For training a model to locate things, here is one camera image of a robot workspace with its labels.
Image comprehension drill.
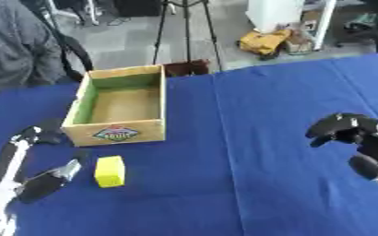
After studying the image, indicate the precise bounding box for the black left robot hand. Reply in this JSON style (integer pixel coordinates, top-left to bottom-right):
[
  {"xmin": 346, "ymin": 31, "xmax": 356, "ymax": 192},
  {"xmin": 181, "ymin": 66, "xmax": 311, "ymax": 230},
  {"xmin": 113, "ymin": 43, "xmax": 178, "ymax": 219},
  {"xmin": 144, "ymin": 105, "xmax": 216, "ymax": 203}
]
[{"xmin": 0, "ymin": 118, "xmax": 86, "ymax": 205}]

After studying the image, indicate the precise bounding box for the yellow rectangular block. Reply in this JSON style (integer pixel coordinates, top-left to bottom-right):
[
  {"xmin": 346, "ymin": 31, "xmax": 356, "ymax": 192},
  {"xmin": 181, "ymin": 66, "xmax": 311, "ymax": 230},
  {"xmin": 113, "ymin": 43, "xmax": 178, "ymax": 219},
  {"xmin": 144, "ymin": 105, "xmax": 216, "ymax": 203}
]
[{"xmin": 93, "ymin": 155, "xmax": 128, "ymax": 189}]

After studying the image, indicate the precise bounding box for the black office chair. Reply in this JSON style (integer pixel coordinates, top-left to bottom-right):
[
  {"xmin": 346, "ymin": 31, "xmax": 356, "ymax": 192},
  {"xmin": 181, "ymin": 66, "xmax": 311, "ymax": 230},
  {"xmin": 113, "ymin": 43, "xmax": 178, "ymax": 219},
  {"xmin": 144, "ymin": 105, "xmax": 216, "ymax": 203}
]
[{"xmin": 334, "ymin": 0, "xmax": 378, "ymax": 53}]

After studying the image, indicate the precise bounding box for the white cabinet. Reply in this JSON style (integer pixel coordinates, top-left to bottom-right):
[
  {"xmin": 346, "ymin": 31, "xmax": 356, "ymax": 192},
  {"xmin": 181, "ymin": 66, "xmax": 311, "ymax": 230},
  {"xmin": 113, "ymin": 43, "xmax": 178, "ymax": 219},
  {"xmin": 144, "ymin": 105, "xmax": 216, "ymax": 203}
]
[{"xmin": 243, "ymin": 0, "xmax": 307, "ymax": 34}]

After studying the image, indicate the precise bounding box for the dark brown box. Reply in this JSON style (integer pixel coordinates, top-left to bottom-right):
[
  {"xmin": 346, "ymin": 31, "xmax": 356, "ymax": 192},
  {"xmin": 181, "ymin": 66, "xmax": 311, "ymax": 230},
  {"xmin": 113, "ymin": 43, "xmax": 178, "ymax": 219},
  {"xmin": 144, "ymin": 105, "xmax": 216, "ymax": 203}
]
[{"xmin": 161, "ymin": 59, "xmax": 212, "ymax": 77}]

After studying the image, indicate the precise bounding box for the tan cardboard box green inside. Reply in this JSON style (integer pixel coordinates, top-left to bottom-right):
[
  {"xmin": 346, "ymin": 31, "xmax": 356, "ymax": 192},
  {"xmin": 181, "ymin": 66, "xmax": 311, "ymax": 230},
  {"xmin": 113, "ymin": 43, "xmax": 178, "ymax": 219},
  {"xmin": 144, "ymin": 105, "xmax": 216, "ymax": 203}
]
[{"xmin": 60, "ymin": 64, "xmax": 169, "ymax": 148}]

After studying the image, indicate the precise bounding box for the white post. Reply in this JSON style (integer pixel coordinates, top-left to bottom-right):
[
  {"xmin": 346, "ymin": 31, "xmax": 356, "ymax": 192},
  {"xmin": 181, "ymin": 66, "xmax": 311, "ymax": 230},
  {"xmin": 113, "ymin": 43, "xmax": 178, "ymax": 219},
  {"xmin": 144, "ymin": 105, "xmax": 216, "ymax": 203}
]
[{"xmin": 312, "ymin": 0, "xmax": 339, "ymax": 52}]

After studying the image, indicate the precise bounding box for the person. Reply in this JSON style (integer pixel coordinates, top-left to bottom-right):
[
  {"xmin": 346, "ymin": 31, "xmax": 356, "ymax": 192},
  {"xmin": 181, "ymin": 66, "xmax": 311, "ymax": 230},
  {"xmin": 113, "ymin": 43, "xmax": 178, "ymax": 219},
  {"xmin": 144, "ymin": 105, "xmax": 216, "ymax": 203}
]
[{"xmin": 0, "ymin": 0, "xmax": 68, "ymax": 100}]

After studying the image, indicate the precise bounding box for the black tripod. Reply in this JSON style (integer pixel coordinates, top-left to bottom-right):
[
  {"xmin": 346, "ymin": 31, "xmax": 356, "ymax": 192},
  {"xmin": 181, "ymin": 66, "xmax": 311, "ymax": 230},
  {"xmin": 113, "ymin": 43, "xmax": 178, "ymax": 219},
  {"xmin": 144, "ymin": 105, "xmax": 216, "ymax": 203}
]
[{"xmin": 151, "ymin": 0, "xmax": 225, "ymax": 74}]

